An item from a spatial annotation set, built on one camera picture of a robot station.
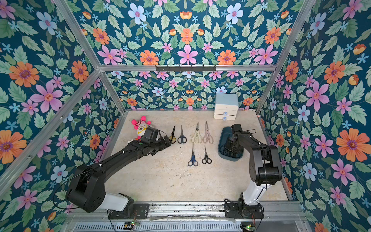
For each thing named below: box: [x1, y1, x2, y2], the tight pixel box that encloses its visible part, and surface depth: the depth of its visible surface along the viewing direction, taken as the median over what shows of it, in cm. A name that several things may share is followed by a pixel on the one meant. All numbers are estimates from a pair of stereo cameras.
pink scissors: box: [202, 121, 214, 145], surface depth 106 cm
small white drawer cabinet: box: [214, 92, 240, 121], surface depth 110 cm
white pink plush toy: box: [131, 115, 153, 140], surface depth 103 cm
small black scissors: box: [201, 145, 213, 165], surface depth 95 cm
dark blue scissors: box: [177, 125, 187, 144], surface depth 104 cm
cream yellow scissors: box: [190, 122, 203, 144], surface depth 106 cm
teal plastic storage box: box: [217, 126, 244, 162], surface depth 95 cm
